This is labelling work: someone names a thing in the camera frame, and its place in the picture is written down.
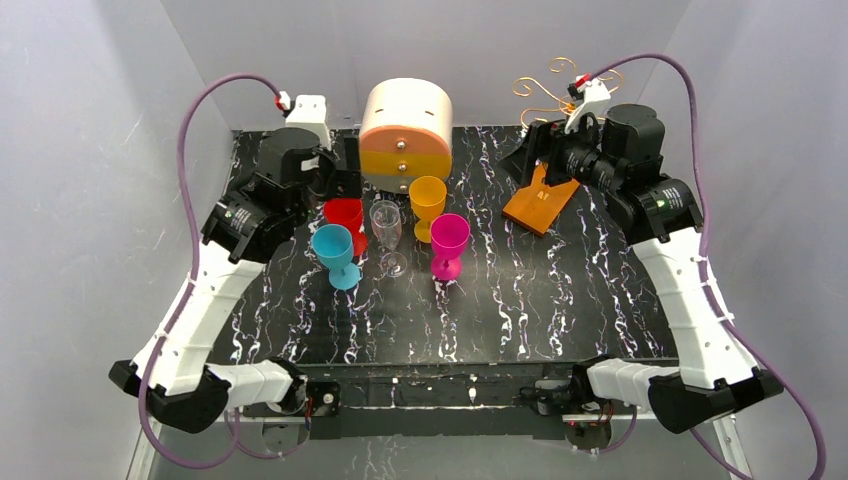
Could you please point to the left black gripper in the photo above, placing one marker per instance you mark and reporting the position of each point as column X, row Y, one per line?
column 348, row 168

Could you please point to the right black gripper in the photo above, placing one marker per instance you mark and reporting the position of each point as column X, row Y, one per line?
column 543, row 154

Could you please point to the red wine glass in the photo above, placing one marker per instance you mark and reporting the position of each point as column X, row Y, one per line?
column 349, row 213

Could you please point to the clear wine glass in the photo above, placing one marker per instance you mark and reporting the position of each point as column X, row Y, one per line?
column 386, row 225

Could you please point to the blue wine glass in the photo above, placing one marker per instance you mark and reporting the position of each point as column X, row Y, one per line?
column 333, row 246

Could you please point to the yellow wine glass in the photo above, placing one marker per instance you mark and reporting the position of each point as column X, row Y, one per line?
column 427, row 195

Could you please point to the magenta wine glass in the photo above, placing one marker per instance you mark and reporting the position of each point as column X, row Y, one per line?
column 450, row 233

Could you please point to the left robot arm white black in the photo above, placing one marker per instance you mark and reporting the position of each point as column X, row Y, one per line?
column 172, row 373

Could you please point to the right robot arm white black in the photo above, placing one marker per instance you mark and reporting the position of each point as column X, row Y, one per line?
column 716, row 374

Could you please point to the wooden rack base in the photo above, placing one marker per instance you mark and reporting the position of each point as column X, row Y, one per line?
column 537, row 206

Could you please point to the round pastel drawer cabinet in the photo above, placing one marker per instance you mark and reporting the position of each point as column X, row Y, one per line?
column 406, row 133

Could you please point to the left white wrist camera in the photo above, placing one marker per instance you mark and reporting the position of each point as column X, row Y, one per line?
column 308, row 112

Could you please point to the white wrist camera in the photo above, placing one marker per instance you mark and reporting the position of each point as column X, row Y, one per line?
column 590, row 95
column 308, row 112

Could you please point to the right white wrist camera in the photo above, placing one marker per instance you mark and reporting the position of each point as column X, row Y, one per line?
column 590, row 95

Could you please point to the black front mounting rail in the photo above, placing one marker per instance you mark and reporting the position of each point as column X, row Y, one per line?
column 456, row 399

